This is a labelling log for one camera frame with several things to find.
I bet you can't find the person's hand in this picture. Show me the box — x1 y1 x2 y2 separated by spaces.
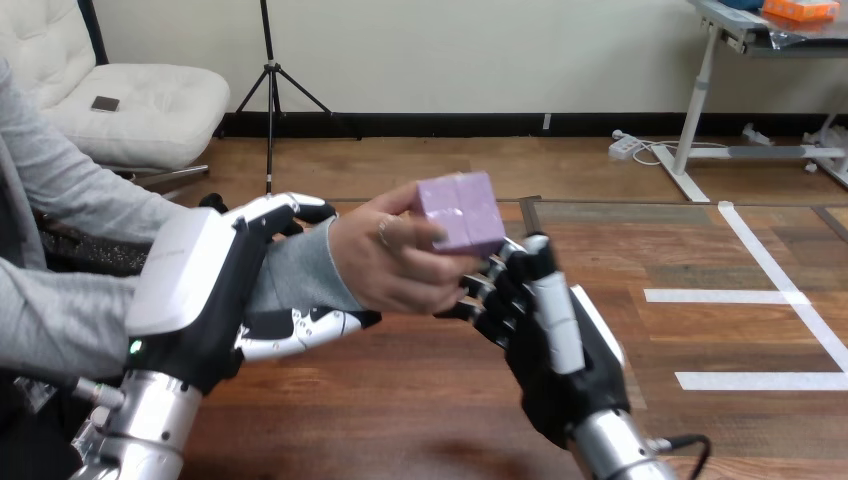
327 182 490 317

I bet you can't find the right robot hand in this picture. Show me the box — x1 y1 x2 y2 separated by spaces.
433 233 632 450

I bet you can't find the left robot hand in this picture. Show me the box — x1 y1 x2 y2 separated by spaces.
124 191 384 397

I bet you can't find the purple block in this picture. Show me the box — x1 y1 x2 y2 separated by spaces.
411 170 509 259

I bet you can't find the person's forearm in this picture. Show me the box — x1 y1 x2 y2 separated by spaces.
0 217 367 381

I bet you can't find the person's body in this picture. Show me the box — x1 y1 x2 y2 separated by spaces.
0 56 200 480

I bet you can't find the black tripod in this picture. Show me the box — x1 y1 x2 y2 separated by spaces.
217 0 364 197

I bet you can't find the white cushioned chair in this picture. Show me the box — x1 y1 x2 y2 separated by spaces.
0 0 232 201

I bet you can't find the white power strip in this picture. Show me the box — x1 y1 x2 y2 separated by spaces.
607 129 645 161

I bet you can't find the black upright bar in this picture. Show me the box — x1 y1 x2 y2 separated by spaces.
76 0 111 67

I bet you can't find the white desk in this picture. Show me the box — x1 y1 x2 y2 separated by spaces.
651 0 848 204

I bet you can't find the orange thing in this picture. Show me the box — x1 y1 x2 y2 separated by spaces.
761 0 842 24

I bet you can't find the black cable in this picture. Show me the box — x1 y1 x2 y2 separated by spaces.
652 433 714 480

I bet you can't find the white power cable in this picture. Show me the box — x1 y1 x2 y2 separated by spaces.
631 139 731 168

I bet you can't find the tangle of cables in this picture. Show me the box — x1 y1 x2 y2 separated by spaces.
740 111 848 176

